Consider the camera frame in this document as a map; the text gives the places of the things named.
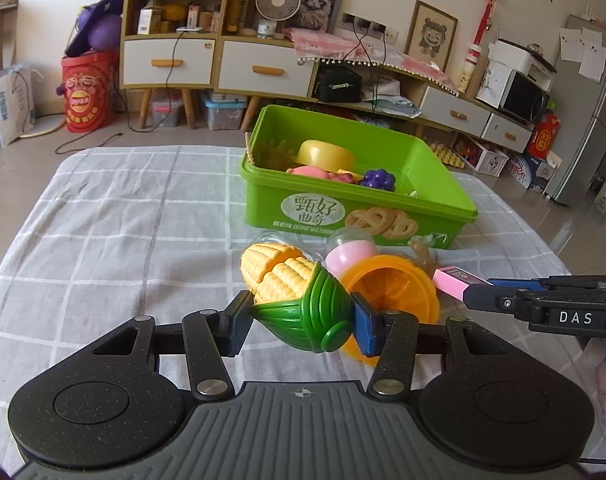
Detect white appliance box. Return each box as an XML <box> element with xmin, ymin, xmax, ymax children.
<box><xmin>488</xmin><ymin>39</ymin><xmax>558</xmax><ymax>78</ymax></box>

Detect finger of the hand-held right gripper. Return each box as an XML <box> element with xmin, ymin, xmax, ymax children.
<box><xmin>487</xmin><ymin>275</ymin><xmax>606</xmax><ymax>293</ymax></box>
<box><xmin>464</xmin><ymin>284</ymin><xmax>534</xmax><ymax>318</ymax></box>

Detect white and red carton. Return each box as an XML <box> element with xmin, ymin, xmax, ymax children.
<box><xmin>453</xmin><ymin>135</ymin><xmax>508</xmax><ymax>177</ymax></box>

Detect clear plastic storage bin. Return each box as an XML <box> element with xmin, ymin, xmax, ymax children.
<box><xmin>150</xmin><ymin>92</ymin><xmax>184</xmax><ymax>128</ymax></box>

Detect pink rubber pig toy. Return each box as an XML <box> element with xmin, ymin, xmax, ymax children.
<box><xmin>285</xmin><ymin>164</ymin><xmax>341</xmax><ymax>181</ymax></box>

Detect silver refrigerator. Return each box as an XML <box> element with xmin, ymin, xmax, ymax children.
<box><xmin>548</xmin><ymin>15</ymin><xmax>606</xmax><ymax>206</ymax></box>

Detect printed cylinder tube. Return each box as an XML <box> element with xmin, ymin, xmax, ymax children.
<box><xmin>458</xmin><ymin>42</ymin><xmax>484</xmax><ymax>93</ymax></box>

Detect yellow egg tray toy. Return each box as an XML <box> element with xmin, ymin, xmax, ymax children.
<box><xmin>428</xmin><ymin>140</ymin><xmax>466</xmax><ymax>167</ymax></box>

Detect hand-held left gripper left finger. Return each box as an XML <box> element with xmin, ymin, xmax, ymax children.
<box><xmin>50</xmin><ymin>290</ymin><xmax>255</xmax><ymax>403</ymax></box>

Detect framed cartoon drawing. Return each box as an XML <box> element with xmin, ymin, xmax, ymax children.
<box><xmin>404</xmin><ymin>0</ymin><xmax>458</xmax><ymax>73</ymax></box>

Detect small white desk fan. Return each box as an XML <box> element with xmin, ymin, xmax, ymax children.
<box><xmin>255</xmin><ymin>0</ymin><xmax>301</xmax><ymax>40</ymax></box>

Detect wooden cabinet with white drawers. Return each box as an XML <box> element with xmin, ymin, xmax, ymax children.
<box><xmin>119</xmin><ymin>0</ymin><xmax>536</xmax><ymax>153</ymax></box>

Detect toy corn with green husk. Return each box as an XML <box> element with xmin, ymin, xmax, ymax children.
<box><xmin>239</xmin><ymin>242</ymin><xmax>356</xmax><ymax>353</ymax></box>

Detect clear bin with blue lid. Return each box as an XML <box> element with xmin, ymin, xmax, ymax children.
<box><xmin>202</xmin><ymin>92</ymin><xmax>248</xmax><ymax>131</ymax></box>

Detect yellow plastic toy bowl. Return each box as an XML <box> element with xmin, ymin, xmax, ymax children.
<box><xmin>297</xmin><ymin>139</ymin><xmax>356</xmax><ymax>171</ymax></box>

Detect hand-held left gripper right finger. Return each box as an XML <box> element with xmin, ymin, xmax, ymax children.
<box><xmin>351</xmin><ymin>294</ymin><xmax>554</xmax><ymax>401</ymax></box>

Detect red printed bucket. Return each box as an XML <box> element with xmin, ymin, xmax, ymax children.
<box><xmin>60</xmin><ymin>51</ymin><xmax>120</xmax><ymax>133</ymax></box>

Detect orange plastic toy bowl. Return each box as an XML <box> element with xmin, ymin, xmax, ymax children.
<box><xmin>339</xmin><ymin>254</ymin><xmax>442</xmax><ymax>358</ymax></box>

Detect purple plush toy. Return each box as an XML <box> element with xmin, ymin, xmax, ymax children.
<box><xmin>66</xmin><ymin>0</ymin><xmax>126</xmax><ymax>58</ymax></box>

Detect clear plastic case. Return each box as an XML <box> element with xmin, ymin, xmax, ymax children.
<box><xmin>253</xmin><ymin>230</ymin><xmax>329</xmax><ymax>263</ymax></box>

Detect grey checkered cloth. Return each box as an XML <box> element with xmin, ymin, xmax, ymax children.
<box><xmin>0</xmin><ymin>145</ymin><xmax>598</xmax><ymax>466</ymax></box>

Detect pink eraser box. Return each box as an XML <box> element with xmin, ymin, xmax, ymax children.
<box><xmin>432</xmin><ymin>265</ymin><xmax>494</xmax><ymax>301</ymax></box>

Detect red gift box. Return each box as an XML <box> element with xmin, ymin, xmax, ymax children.
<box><xmin>525</xmin><ymin>112</ymin><xmax>561</xmax><ymax>161</ymax></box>

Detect pink tasselled cloth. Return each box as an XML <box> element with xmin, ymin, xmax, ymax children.
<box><xmin>289</xmin><ymin>27</ymin><xmax>458</xmax><ymax>96</ymax></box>

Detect black microwave oven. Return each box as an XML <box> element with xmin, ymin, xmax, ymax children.
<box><xmin>500</xmin><ymin>70</ymin><xmax>551</xmax><ymax>123</ymax></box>

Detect framed cat picture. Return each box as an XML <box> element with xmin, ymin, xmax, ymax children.
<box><xmin>289</xmin><ymin>0</ymin><xmax>346</xmax><ymax>33</ymax></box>

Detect black carry case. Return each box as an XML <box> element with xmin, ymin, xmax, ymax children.
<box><xmin>315</xmin><ymin>66</ymin><xmax>363</xmax><ymax>103</ymax></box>

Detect purple toy grapes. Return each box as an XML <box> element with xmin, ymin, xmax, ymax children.
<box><xmin>359</xmin><ymin>167</ymin><xmax>398</xmax><ymax>192</ymax></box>

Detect green plastic biscuit box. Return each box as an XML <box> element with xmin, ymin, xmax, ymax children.
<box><xmin>240</xmin><ymin>105</ymin><xmax>478</xmax><ymax>250</ymax></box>

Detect white printed cardboard box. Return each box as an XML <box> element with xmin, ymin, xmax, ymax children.
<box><xmin>505</xmin><ymin>152</ymin><xmax>564</xmax><ymax>193</ymax></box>

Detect pink capsule with clear lid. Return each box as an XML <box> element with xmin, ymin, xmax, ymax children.
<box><xmin>324</xmin><ymin>226</ymin><xmax>379</xmax><ymax>278</ymax></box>

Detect white and blue paper bag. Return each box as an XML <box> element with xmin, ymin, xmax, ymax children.
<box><xmin>0</xmin><ymin>64</ymin><xmax>36</xmax><ymax>148</ymax></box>

